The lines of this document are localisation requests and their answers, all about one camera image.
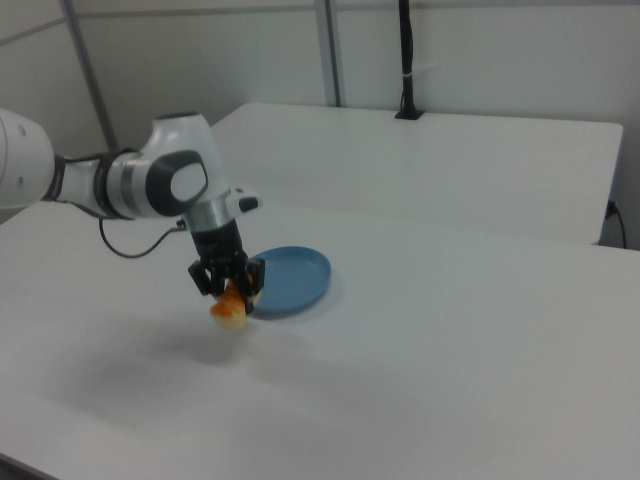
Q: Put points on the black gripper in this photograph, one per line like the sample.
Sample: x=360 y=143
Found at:
x=220 y=250

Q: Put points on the orange-topped bread piece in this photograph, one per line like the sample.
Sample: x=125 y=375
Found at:
x=230 y=312

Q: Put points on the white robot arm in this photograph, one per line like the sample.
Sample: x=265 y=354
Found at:
x=150 y=175

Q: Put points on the blue plastic plate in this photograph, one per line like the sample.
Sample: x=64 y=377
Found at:
x=295 y=280

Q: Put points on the grey partition frame post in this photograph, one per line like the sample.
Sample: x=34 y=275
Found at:
x=334 y=50
x=90 y=75

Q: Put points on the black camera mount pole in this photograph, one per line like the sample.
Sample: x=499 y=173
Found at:
x=407 y=60

